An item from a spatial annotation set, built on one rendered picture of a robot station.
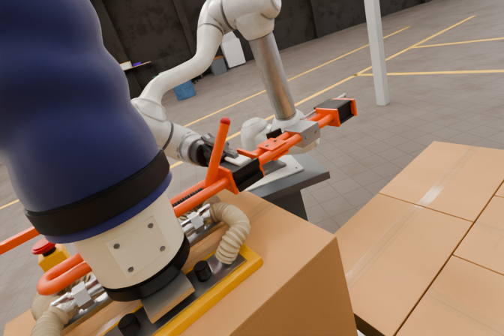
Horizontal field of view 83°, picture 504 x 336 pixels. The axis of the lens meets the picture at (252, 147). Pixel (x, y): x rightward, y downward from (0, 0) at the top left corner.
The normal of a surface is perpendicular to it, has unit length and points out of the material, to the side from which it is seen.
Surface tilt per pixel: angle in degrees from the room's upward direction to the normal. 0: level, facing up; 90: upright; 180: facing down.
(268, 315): 90
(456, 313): 0
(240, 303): 0
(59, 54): 69
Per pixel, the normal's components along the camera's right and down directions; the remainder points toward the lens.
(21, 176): -0.22, 0.32
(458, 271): -0.28, -0.88
